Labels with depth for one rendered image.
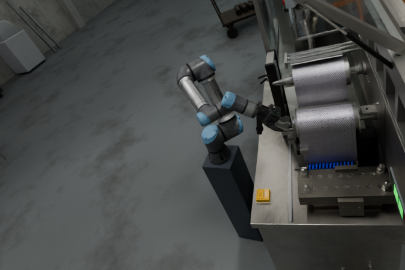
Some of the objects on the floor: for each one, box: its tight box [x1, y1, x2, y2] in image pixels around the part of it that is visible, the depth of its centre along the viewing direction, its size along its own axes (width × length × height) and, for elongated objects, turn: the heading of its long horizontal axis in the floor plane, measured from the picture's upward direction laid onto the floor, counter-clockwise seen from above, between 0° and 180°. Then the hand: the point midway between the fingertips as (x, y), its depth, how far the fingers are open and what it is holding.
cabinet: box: [258, 228, 403, 270], centre depth 253 cm, size 252×64×86 cm, turn 11°
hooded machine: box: [0, 20, 46, 75], centre depth 861 cm, size 77×65×152 cm
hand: (288, 129), depth 141 cm, fingers closed, pressing on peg
